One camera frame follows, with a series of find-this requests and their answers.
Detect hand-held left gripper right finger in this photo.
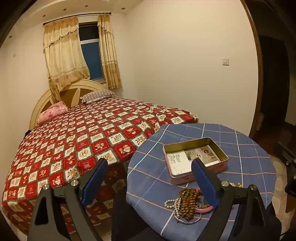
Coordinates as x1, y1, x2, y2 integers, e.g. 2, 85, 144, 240
191, 158, 282, 241

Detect pink bangle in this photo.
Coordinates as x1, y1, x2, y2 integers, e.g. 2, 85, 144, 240
195, 204, 212, 213

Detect wide beige floral curtain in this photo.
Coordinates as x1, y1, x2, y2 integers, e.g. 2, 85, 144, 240
43, 16, 90, 102

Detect printed paper card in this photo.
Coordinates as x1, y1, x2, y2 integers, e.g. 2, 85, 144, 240
166, 145, 220, 174

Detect narrow beige floral curtain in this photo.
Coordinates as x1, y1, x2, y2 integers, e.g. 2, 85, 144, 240
97, 14, 122, 90

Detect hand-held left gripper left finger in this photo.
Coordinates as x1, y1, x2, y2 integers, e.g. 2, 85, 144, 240
27, 158, 109, 241

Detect red patterned bedspread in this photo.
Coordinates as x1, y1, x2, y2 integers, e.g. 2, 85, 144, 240
1, 96, 199, 234

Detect silver bangle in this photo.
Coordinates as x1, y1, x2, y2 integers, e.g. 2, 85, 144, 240
177, 209, 201, 224

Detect cream wooden headboard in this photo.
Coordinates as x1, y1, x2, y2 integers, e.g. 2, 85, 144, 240
30, 78, 109, 130

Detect striped pillow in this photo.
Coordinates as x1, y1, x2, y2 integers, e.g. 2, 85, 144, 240
80, 90, 116, 104

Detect dark curtain rod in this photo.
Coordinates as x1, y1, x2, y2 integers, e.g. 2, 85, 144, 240
42, 12, 111, 26

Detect brown wooden bead bracelet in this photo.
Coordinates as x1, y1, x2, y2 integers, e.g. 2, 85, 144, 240
177, 187, 204, 219

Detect pink tin box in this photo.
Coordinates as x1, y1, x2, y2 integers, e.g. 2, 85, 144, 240
162, 137, 229, 185

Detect pink pillow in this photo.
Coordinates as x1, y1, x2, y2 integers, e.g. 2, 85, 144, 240
37, 101, 68, 124

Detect blue plaid tablecloth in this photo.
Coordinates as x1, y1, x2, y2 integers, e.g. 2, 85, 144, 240
127, 123, 277, 237

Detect brown wooden door frame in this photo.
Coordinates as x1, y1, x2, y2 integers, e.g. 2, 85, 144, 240
239, 0, 265, 138

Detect window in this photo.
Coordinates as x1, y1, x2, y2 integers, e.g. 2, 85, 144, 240
79, 21, 107, 84

